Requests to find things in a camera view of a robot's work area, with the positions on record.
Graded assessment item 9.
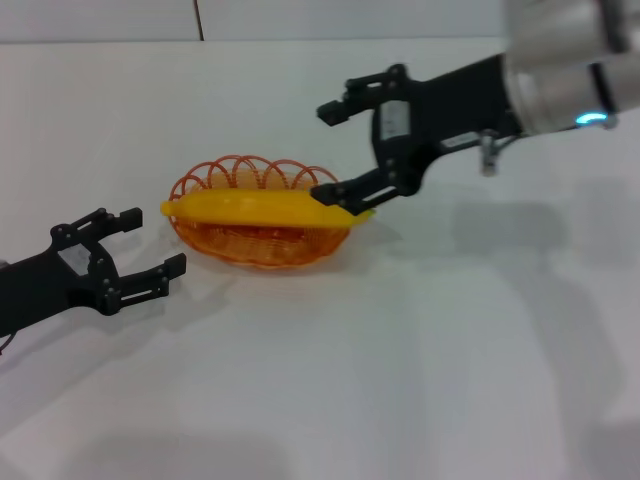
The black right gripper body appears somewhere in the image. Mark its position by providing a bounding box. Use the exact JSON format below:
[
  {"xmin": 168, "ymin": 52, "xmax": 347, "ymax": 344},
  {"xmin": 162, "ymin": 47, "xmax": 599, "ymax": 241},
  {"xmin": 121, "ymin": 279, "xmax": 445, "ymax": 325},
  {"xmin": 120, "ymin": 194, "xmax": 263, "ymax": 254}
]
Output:
[{"xmin": 369, "ymin": 53, "xmax": 521, "ymax": 199}]

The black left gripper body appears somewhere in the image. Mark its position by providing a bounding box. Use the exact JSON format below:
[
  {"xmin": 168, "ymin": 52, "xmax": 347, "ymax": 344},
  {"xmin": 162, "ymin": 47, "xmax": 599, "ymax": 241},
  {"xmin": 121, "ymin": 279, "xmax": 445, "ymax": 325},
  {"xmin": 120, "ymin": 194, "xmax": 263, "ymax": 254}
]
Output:
[{"xmin": 0, "ymin": 234, "xmax": 124, "ymax": 341}]

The yellow banana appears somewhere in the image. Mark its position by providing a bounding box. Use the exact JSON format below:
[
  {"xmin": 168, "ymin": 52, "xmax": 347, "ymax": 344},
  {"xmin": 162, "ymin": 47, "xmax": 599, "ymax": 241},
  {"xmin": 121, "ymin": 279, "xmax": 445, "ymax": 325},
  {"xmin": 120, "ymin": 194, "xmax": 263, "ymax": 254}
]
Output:
[{"xmin": 159, "ymin": 188, "xmax": 375, "ymax": 231}]

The orange woven plastic basket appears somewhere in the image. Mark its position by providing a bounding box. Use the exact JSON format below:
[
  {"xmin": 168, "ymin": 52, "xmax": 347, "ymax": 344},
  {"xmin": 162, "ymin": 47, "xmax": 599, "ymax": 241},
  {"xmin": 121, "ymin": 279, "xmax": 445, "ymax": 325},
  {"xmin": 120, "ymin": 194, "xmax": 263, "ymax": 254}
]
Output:
[{"xmin": 168, "ymin": 154, "xmax": 352, "ymax": 272}]

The silver metal cable connector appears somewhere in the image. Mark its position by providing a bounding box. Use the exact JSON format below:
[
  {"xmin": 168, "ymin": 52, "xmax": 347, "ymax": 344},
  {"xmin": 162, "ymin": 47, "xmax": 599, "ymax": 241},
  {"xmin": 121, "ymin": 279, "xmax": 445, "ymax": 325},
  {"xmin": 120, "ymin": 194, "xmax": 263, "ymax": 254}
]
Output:
[{"xmin": 478, "ymin": 128, "xmax": 524, "ymax": 176}]

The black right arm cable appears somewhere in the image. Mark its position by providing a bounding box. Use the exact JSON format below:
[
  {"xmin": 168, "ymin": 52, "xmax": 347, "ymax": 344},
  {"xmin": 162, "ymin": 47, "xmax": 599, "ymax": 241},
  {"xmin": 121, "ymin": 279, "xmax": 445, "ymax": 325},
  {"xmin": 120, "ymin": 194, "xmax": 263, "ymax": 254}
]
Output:
[{"xmin": 587, "ymin": 0, "xmax": 632, "ymax": 131}]

